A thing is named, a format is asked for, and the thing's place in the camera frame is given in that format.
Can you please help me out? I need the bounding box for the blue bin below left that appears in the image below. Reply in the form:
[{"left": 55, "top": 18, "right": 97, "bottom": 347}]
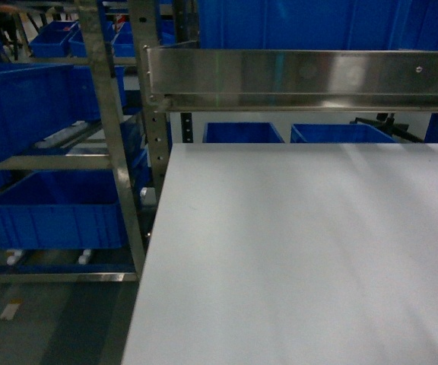
[{"left": 202, "top": 122, "right": 284, "bottom": 144}]

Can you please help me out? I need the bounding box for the blue bin below middle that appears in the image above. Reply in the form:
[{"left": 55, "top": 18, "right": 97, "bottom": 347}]
[{"left": 290, "top": 124, "right": 395, "bottom": 144}]

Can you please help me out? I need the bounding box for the large blue bin upper left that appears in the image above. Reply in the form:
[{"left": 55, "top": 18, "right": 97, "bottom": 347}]
[{"left": 198, "top": 0, "right": 438, "bottom": 51}]

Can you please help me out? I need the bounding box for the blue crate upper left shelf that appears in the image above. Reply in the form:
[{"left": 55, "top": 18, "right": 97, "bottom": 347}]
[{"left": 0, "top": 62, "right": 129, "bottom": 176}]

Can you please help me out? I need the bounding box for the blue crate shelf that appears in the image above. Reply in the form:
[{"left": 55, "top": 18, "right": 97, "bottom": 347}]
[
  {"left": 0, "top": 62, "right": 129, "bottom": 176},
  {"left": 0, "top": 170, "right": 127, "bottom": 250}
]

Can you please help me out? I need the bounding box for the blue crate lower left shelf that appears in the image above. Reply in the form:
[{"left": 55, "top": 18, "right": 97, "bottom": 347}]
[{"left": 0, "top": 170, "right": 127, "bottom": 250}]

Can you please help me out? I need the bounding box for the stainless steel shelf rail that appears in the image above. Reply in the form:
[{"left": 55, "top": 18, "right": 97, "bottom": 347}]
[{"left": 145, "top": 46, "right": 438, "bottom": 113}]

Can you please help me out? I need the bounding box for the steel left shelf frame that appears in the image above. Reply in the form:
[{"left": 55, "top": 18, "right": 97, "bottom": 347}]
[{"left": 0, "top": 1, "right": 170, "bottom": 284}]

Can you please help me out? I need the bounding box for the blue bin below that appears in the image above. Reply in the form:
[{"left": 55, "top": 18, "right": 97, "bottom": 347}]
[
  {"left": 202, "top": 122, "right": 284, "bottom": 144},
  {"left": 290, "top": 124, "right": 395, "bottom": 144}
]

